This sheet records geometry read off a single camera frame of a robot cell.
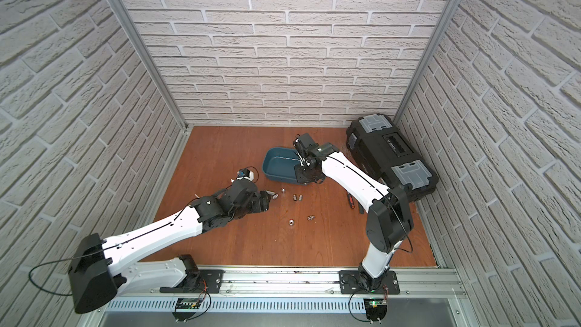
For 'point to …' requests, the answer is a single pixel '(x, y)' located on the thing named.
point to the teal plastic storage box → (279, 164)
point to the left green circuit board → (185, 303)
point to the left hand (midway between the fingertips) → (266, 195)
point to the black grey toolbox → (375, 143)
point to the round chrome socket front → (291, 222)
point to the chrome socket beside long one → (274, 196)
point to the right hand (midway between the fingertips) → (306, 176)
